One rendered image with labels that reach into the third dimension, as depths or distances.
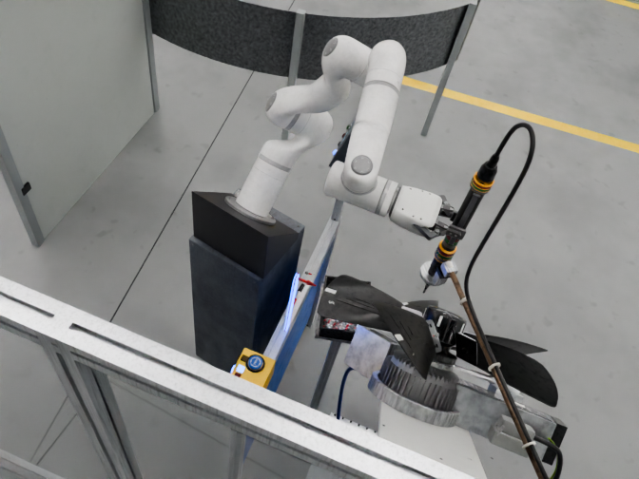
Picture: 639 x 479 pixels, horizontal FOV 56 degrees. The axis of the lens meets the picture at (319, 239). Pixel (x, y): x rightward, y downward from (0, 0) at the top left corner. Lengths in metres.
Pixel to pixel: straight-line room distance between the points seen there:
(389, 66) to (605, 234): 2.76
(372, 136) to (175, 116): 2.71
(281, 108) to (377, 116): 0.57
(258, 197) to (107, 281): 1.38
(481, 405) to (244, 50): 2.27
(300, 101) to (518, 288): 2.02
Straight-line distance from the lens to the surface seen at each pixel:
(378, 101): 1.45
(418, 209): 1.35
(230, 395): 0.66
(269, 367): 1.74
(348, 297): 1.76
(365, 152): 1.30
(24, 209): 3.15
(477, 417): 1.79
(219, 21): 3.32
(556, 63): 5.24
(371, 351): 1.87
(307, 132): 1.99
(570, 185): 4.22
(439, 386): 1.70
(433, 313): 1.71
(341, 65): 1.66
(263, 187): 1.99
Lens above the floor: 2.65
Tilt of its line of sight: 53 degrees down
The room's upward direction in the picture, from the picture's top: 13 degrees clockwise
